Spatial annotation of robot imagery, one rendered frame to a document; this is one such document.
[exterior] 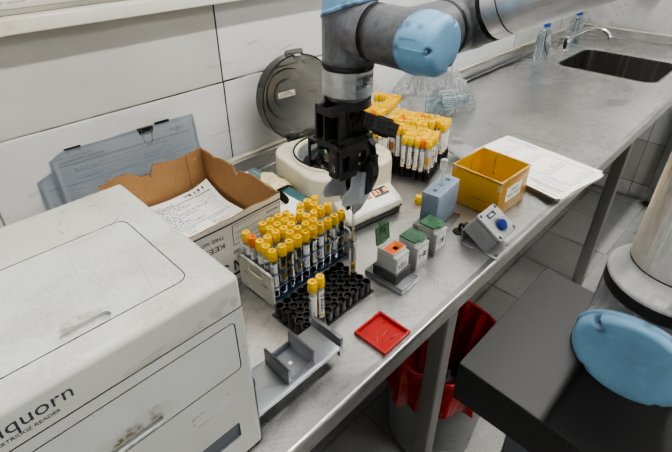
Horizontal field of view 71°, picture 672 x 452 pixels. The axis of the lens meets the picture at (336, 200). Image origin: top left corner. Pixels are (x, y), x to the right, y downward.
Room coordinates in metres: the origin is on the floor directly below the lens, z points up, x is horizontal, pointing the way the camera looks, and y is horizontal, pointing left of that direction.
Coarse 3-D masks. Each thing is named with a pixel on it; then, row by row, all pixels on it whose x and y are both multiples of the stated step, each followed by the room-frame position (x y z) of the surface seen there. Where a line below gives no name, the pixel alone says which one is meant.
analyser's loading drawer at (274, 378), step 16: (320, 320) 0.54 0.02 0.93; (288, 336) 0.50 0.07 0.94; (304, 336) 0.52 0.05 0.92; (320, 336) 0.52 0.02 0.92; (336, 336) 0.51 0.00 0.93; (272, 352) 0.48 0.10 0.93; (288, 352) 0.49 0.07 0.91; (304, 352) 0.48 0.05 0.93; (320, 352) 0.49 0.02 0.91; (336, 352) 0.49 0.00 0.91; (256, 368) 0.46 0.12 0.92; (272, 368) 0.46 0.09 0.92; (288, 368) 0.44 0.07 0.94; (304, 368) 0.45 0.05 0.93; (256, 384) 0.43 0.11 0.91; (272, 384) 0.43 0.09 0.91; (288, 384) 0.43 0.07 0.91; (272, 400) 0.41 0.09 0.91
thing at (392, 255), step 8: (392, 240) 0.73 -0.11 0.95; (384, 248) 0.70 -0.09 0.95; (392, 248) 0.70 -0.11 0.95; (400, 248) 0.70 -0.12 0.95; (384, 256) 0.70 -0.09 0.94; (392, 256) 0.68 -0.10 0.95; (400, 256) 0.69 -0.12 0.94; (408, 256) 0.71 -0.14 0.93; (384, 264) 0.69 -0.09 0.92; (392, 264) 0.68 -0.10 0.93; (400, 264) 0.69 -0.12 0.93; (392, 272) 0.68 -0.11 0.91
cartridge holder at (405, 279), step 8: (376, 264) 0.71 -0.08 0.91; (408, 264) 0.71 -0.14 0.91; (368, 272) 0.71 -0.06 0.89; (376, 272) 0.70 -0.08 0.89; (384, 272) 0.69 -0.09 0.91; (400, 272) 0.68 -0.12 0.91; (408, 272) 0.70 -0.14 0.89; (376, 280) 0.70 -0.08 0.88; (384, 280) 0.68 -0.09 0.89; (392, 280) 0.68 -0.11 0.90; (400, 280) 0.68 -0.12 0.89; (408, 280) 0.68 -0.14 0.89; (416, 280) 0.69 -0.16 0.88; (392, 288) 0.67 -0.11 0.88; (400, 288) 0.66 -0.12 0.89; (408, 288) 0.67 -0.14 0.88
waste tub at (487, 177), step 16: (464, 160) 1.03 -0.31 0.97; (480, 160) 1.08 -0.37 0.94; (496, 160) 1.06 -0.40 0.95; (512, 160) 1.03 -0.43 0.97; (464, 176) 0.97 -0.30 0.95; (480, 176) 0.95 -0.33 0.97; (496, 176) 1.05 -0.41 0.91; (512, 176) 0.94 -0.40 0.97; (464, 192) 0.97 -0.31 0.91; (480, 192) 0.94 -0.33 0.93; (496, 192) 0.91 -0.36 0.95; (512, 192) 0.95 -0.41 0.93; (480, 208) 0.93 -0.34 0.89
